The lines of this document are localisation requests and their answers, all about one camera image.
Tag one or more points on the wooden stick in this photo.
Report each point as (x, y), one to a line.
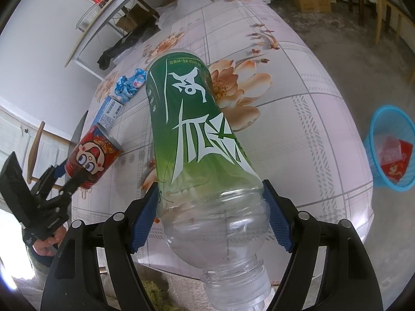
(35, 145)

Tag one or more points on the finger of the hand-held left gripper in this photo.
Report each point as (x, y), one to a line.
(52, 179)
(72, 186)

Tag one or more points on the white shelf table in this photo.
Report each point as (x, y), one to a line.
(107, 9)

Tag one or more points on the red paper packet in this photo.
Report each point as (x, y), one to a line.
(395, 168)

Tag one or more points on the blue white carton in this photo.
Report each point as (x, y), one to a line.
(110, 111)

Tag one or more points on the green label plastic bottle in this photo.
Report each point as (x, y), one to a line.
(194, 136)

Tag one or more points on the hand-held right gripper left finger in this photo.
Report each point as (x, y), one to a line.
(144, 223)

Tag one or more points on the blue plastic basket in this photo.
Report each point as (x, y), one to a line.
(373, 155)

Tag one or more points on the small cardboard box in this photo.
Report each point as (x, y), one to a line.
(129, 22)

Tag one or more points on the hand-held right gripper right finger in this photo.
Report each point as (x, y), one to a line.
(278, 220)

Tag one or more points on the light wooden chair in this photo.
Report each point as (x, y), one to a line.
(379, 16)

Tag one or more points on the floral tablecloth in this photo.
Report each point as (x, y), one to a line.
(308, 120)

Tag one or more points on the person's left hand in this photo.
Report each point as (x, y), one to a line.
(47, 247)

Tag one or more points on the black cloth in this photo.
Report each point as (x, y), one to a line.
(113, 51)

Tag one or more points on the crumpled blue plastic wrapper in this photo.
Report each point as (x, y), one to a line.
(129, 84)

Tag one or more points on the green fuzzy mat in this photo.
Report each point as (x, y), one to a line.
(155, 294)

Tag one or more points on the red cartoon can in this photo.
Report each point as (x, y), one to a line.
(94, 155)

